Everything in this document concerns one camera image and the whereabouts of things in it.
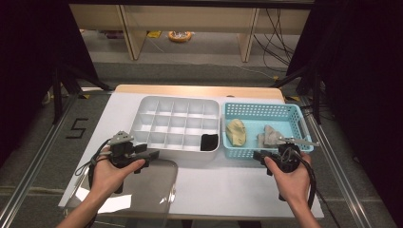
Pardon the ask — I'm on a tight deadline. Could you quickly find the black metal stand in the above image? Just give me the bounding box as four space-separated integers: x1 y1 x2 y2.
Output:
270 65 324 125
51 63 113 124

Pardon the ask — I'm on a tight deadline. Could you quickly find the person's left hand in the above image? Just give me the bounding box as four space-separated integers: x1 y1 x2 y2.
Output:
89 146 146 204

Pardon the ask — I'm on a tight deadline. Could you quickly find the person's right hand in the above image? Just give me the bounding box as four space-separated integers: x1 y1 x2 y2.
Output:
263 151 314 205

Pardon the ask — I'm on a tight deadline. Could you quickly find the white compartment storage box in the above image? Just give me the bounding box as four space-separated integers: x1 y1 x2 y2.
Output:
127 95 221 162

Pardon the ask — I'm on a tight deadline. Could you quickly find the white floor cable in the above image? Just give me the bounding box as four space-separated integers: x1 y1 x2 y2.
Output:
218 63 277 80

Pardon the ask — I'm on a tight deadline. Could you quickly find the black curtain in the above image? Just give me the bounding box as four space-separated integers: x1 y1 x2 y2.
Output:
0 0 102 169
286 0 403 228

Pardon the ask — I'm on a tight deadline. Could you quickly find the black sock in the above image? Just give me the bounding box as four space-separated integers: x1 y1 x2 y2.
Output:
200 133 220 152

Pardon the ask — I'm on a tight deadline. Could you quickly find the purple packet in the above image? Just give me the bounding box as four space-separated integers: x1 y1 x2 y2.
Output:
100 29 125 40

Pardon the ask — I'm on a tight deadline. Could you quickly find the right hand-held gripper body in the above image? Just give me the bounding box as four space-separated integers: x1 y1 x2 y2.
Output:
271 136 320 175

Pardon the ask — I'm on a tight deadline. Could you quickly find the bundle of black cables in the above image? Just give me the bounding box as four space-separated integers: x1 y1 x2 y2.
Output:
253 8 300 74

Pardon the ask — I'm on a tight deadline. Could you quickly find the orange tape roll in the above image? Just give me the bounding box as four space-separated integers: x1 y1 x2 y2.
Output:
167 30 193 44

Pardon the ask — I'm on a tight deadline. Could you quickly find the translucent grey box lid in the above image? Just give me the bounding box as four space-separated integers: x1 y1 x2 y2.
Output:
62 158 180 228

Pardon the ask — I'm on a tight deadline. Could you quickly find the aluminium floor rail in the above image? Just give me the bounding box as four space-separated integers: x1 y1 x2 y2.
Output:
0 93 80 228
298 96 374 228

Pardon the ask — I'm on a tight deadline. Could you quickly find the grey sock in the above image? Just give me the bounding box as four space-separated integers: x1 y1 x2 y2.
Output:
256 124 288 149

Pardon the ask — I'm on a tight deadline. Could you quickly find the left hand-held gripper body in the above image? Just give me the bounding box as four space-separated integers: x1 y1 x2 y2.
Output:
106 130 137 169

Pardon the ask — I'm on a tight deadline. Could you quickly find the beige wooden desk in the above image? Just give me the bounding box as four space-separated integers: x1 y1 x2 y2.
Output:
69 3 313 64

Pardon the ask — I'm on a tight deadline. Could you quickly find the beige sock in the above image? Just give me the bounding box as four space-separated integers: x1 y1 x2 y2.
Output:
225 118 247 147

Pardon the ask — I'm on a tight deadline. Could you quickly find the blue plastic basket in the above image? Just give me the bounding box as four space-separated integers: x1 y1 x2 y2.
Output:
221 102 315 161

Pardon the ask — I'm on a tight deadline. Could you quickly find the right hand-held gripper cable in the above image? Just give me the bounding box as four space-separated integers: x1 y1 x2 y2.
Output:
296 154 317 211

